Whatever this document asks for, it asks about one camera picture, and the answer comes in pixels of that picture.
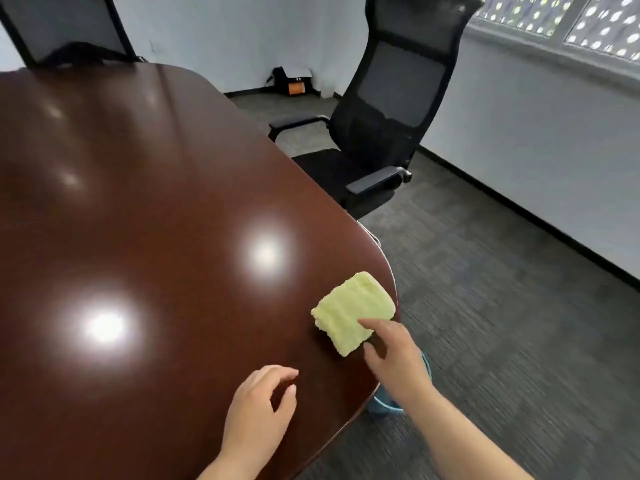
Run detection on person's left hand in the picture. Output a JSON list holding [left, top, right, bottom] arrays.
[[219, 364, 300, 465]]

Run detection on black mesh chair chrome frame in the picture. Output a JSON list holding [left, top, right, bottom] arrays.
[[267, 0, 485, 248]]

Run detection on blue plastic bucket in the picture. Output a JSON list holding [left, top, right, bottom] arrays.
[[367, 352, 433, 417]]

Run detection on yellow microfibre cloth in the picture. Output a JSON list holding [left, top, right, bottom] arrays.
[[310, 271, 397, 358]]

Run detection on window with dotted screen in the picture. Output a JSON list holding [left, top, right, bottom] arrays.
[[469, 0, 640, 63]]

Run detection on black mesh chair backrest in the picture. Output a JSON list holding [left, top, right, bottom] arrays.
[[0, 0, 146, 71]]

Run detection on black bag with orange patch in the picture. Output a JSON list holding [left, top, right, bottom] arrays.
[[265, 66, 315, 97]]

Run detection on person's right hand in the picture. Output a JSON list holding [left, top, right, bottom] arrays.
[[357, 317, 433, 411]]

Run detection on person's right forearm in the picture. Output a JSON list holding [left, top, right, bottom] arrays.
[[399, 384, 536, 480]]

